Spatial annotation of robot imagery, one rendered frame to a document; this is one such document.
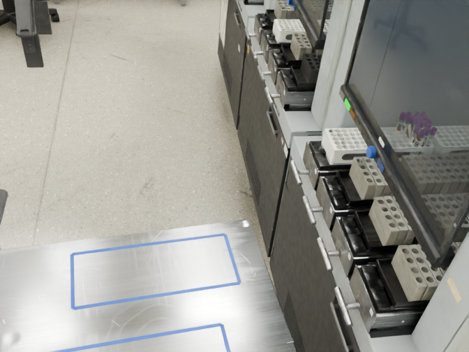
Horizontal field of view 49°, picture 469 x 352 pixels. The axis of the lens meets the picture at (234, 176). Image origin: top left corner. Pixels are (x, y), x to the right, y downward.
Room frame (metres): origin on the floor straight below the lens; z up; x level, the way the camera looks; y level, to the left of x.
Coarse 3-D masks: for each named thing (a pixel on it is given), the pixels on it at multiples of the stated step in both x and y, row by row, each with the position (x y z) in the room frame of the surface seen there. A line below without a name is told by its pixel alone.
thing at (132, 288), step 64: (0, 256) 0.68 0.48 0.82; (64, 256) 0.70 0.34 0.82; (128, 256) 0.72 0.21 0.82; (192, 256) 0.74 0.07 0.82; (256, 256) 0.76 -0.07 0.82; (0, 320) 0.53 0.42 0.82; (64, 320) 0.55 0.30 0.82; (128, 320) 0.56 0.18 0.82; (192, 320) 0.58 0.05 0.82; (256, 320) 0.59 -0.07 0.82
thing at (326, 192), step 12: (324, 180) 1.06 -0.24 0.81; (336, 180) 1.07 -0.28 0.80; (324, 192) 1.02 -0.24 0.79; (336, 192) 1.00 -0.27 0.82; (324, 204) 1.01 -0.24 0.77; (336, 204) 0.96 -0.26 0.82; (348, 204) 0.96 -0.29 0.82; (312, 216) 0.97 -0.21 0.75; (324, 216) 0.99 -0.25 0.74; (336, 216) 0.94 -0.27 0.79
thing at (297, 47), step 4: (292, 36) 1.76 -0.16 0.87; (296, 36) 1.74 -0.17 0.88; (292, 40) 1.75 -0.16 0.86; (296, 40) 1.72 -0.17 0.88; (300, 40) 1.72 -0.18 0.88; (292, 44) 1.75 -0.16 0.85; (296, 44) 1.71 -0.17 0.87; (300, 44) 1.68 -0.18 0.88; (292, 48) 1.74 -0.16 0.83; (296, 48) 1.70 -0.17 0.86; (300, 48) 1.66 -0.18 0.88; (304, 48) 1.66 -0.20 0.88; (292, 52) 1.73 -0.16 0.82; (296, 52) 1.69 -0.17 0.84; (300, 52) 1.66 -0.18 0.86; (304, 52) 1.66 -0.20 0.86; (296, 56) 1.69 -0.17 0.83; (300, 56) 1.66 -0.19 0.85
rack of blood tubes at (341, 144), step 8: (344, 128) 1.23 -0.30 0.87; (352, 128) 1.23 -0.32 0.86; (328, 136) 1.18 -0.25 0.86; (336, 136) 1.18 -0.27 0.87; (344, 136) 1.18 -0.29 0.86; (352, 136) 1.19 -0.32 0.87; (360, 136) 1.19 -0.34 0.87; (328, 144) 1.16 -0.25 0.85; (336, 144) 1.16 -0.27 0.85; (344, 144) 1.16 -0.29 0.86; (352, 144) 1.15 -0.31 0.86; (360, 144) 1.16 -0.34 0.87; (328, 152) 1.15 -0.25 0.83; (336, 152) 1.12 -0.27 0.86; (344, 152) 1.12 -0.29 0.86; (352, 152) 1.13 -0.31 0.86; (360, 152) 1.13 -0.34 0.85; (328, 160) 1.13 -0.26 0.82; (336, 160) 1.12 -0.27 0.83; (344, 160) 1.12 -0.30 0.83; (352, 160) 1.13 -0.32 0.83
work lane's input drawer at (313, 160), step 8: (312, 144) 1.20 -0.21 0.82; (320, 144) 1.20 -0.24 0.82; (304, 152) 1.22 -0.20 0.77; (312, 152) 1.18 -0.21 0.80; (320, 152) 1.16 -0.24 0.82; (304, 160) 1.20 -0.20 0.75; (312, 160) 1.15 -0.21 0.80; (320, 160) 1.13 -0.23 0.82; (296, 168) 1.16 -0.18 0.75; (312, 168) 1.13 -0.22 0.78; (320, 168) 1.10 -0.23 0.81; (328, 168) 1.11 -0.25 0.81; (336, 168) 1.11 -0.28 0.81; (344, 168) 1.12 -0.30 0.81; (296, 176) 1.13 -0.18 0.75; (312, 176) 1.12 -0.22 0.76; (312, 184) 1.11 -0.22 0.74
